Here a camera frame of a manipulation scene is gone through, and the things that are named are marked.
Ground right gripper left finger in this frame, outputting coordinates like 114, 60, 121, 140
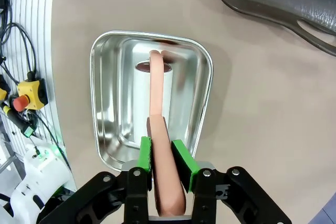
36, 136, 153, 224

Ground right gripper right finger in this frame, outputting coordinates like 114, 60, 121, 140
172, 139, 292, 224

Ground pink lint roller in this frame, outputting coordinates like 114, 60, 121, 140
133, 49, 187, 217

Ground stainless steel rectangular tray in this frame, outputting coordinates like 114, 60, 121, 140
90, 30, 213, 172

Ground yellow emergency stop box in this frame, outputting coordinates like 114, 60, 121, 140
0, 84, 8, 104
9, 78, 49, 112

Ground black cable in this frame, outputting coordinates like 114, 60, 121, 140
0, 23, 37, 80
33, 108, 73, 175

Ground green lit cable connector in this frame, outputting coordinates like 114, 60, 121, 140
22, 125, 36, 137

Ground black yellow cable plug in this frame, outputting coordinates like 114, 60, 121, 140
0, 103, 23, 130

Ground ribbed aluminium mounting rail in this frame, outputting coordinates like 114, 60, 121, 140
0, 0, 66, 183

